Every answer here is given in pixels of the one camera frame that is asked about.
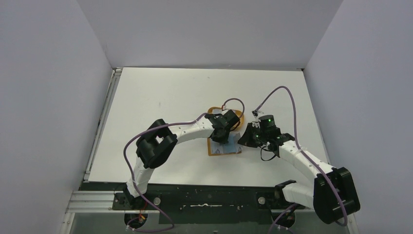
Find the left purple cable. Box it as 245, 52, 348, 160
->
123, 98, 245, 233

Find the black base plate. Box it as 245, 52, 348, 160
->
113, 183, 289, 225

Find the orange plastic tray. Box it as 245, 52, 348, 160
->
207, 107, 244, 131

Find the silver VIP credit card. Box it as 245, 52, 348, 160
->
209, 141, 224, 155

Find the purple cable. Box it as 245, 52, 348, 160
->
253, 86, 348, 234
123, 98, 245, 233

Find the orange leather card holder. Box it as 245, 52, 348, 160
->
207, 133, 243, 156

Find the aluminium frame rail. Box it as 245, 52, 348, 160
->
66, 189, 356, 214

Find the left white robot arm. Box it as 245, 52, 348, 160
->
123, 110, 243, 209

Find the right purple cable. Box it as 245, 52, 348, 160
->
253, 86, 348, 234

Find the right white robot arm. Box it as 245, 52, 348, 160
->
238, 115, 360, 224

